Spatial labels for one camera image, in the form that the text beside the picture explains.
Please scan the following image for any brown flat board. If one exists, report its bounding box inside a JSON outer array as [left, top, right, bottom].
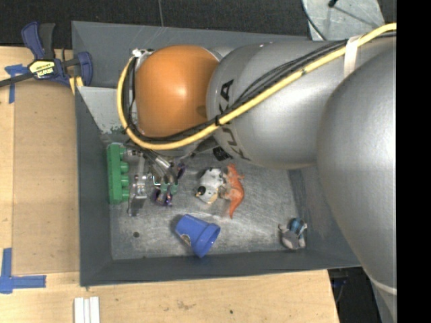
[[11, 82, 81, 276]]

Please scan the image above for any orange toy dinosaur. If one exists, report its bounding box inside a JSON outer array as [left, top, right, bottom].
[[223, 164, 246, 219]]

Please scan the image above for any grey metal bin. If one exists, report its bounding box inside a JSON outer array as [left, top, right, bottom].
[[70, 20, 364, 287]]

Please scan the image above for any grey and blue toy animal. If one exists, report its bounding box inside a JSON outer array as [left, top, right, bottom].
[[277, 217, 308, 251]]

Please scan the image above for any blue plastic cup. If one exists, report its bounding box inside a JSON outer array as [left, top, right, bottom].
[[172, 213, 222, 259]]

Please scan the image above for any black cylinder on white bracket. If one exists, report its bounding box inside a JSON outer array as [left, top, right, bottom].
[[212, 146, 233, 163]]

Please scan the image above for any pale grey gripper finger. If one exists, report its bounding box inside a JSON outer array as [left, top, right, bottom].
[[131, 174, 149, 199], [127, 195, 147, 217]]

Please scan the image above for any green toy brick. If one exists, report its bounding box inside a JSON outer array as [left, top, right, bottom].
[[106, 142, 131, 205]]

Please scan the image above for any white toy figure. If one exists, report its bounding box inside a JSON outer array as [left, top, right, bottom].
[[195, 167, 226, 205]]

